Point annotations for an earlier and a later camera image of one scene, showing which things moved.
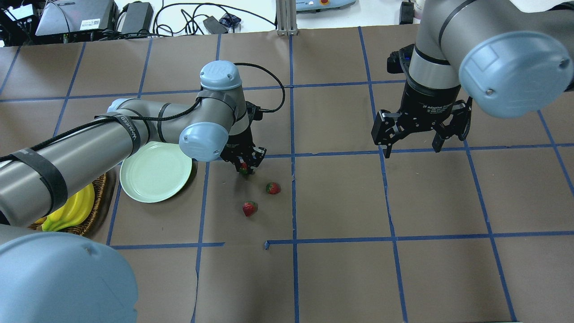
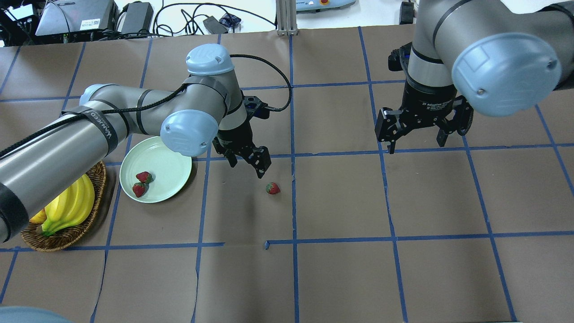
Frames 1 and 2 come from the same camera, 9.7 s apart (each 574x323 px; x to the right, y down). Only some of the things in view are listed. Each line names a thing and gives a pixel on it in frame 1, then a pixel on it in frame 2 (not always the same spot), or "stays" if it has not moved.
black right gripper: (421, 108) stays
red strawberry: (272, 188) stays
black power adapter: (215, 26) stays
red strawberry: (250, 207) -> (138, 188)
